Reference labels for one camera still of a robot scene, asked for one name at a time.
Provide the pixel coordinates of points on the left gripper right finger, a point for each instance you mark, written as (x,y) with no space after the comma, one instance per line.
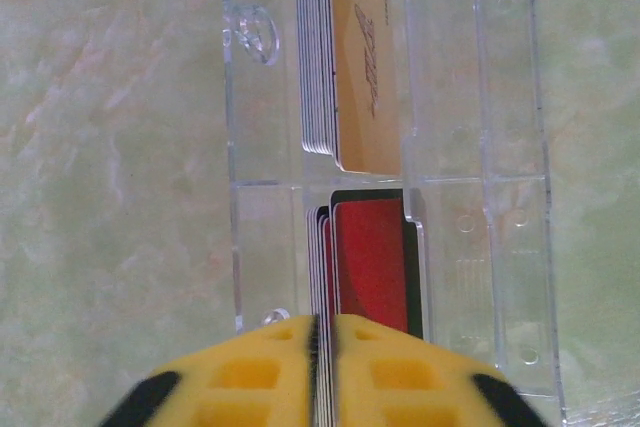
(415,387)

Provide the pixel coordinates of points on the red plastic card stack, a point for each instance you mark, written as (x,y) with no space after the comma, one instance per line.
(370,257)

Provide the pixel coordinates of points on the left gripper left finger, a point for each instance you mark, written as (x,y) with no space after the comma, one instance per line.
(240,382)

